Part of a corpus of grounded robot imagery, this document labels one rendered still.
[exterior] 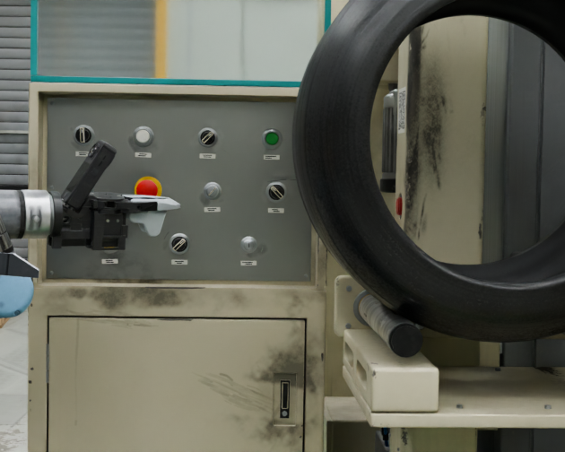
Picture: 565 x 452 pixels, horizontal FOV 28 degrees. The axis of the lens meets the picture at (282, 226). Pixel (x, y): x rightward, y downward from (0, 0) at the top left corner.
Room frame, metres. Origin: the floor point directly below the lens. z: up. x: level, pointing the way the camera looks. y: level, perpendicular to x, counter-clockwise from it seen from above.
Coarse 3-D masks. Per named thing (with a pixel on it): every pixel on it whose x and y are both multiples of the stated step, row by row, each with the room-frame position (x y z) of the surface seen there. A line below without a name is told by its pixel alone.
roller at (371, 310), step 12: (372, 300) 1.71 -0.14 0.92; (360, 312) 1.77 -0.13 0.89; (372, 312) 1.64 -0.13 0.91; (384, 312) 1.58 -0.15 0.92; (372, 324) 1.61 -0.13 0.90; (384, 324) 1.52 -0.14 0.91; (396, 324) 1.46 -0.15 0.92; (408, 324) 1.45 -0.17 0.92; (384, 336) 1.49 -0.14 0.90; (396, 336) 1.45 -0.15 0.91; (408, 336) 1.45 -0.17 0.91; (420, 336) 1.45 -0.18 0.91; (396, 348) 1.45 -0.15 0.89; (408, 348) 1.45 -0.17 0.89; (420, 348) 1.45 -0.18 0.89
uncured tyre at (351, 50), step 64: (384, 0) 1.46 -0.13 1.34; (448, 0) 1.45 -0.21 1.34; (512, 0) 1.73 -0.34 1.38; (320, 64) 1.48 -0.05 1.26; (384, 64) 1.45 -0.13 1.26; (320, 128) 1.47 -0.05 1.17; (320, 192) 1.48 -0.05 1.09; (384, 256) 1.46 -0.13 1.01; (512, 256) 1.75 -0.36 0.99; (448, 320) 1.48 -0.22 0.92; (512, 320) 1.47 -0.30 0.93
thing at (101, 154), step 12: (96, 144) 1.76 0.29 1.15; (108, 144) 1.74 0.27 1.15; (96, 156) 1.73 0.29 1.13; (108, 156) 1.74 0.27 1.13; (84, 168) 1.75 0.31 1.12; (96, 168) 1.74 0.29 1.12; (72, 180) 1.76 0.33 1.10; (84, 180) 1.73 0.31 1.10; (96, 180) 1.74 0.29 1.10; (72, 192) 1.73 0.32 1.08; (84, 192) 1.73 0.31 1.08; (72, 204) 1.73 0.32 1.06
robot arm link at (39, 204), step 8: (24, 192) 1.71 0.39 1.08; (32, 192) 1.71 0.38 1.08; (40, 192) 1.72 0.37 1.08; (32, 200) 1.70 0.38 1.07; (40, 200) 1.70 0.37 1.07; (48, 200) 1.71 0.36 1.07; (32, 208) 1.69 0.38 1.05; (40, 208) 1.70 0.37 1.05; (48, 208) 1.70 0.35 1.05; (32, 216) 1.69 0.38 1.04; (40, 216) 1.70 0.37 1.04; (48, 216) 1.70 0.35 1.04; (32, 224) 1.70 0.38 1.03; (40, 224) 1.70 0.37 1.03; (48, 224) 1.70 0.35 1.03; (24, 232) 1.70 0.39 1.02; (32, 232) 1.70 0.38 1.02; (40, 232) 1.71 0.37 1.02; (48, 232) 1.71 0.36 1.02
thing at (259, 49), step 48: (48, 0) 2.07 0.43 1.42; (96, 0) 2.08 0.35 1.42; (144, 0) 2.08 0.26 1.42; (192, 0) 2.09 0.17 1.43; (240, 0) 2.09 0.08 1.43; (288, 0) 2.10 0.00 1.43; (48, 48) 2.07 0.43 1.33; (96, 48) 2.08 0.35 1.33; (144, 48) 2.08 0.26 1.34; (192, 48) 2.09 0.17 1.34; (240, 48) 2.09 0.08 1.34; (288, 48) 2.10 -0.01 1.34
